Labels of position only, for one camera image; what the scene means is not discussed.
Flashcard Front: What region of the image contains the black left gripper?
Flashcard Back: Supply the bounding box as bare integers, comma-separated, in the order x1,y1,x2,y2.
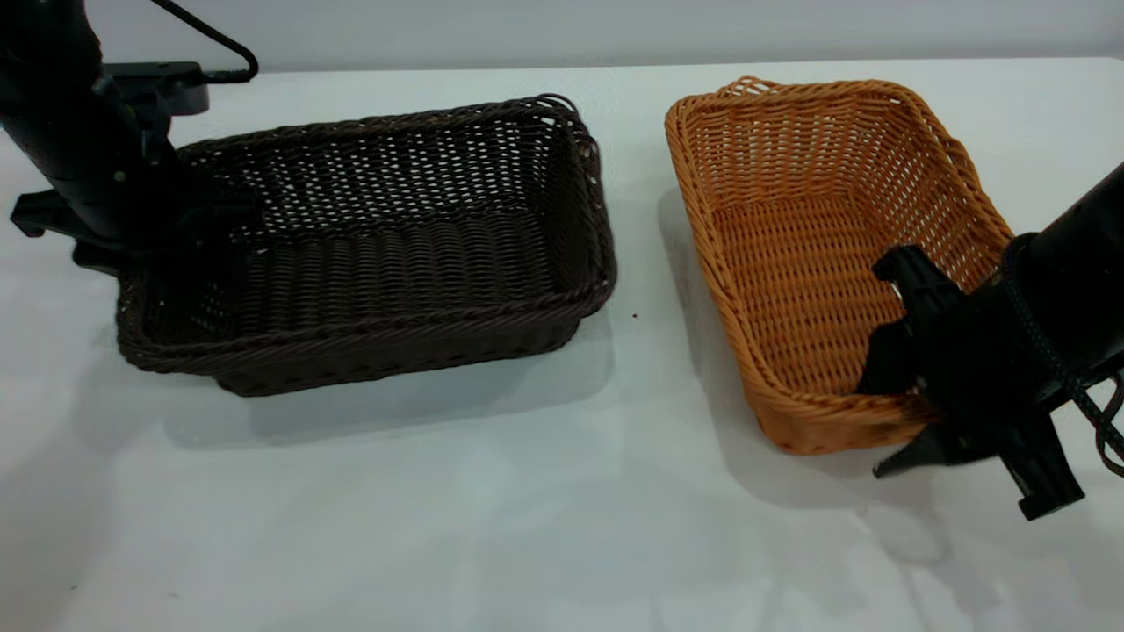
0,79,260,276

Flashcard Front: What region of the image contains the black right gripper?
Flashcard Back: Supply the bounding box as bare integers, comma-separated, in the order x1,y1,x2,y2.
856,246,1090,521

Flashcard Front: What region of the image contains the orange wicker basket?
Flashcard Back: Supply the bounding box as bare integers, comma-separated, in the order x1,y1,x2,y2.
664,76,1015,456

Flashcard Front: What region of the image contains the black wicker basket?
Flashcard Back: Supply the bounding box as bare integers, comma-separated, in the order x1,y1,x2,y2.
116,93,618,398

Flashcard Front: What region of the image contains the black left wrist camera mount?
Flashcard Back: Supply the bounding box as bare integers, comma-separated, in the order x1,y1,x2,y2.
104,61,212,119

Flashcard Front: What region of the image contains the smooth black right arm cable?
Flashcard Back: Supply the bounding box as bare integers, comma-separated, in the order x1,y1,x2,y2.
1092,376,1124,480

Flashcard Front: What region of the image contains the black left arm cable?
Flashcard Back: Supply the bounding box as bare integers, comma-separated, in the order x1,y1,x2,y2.
149,0,260,85

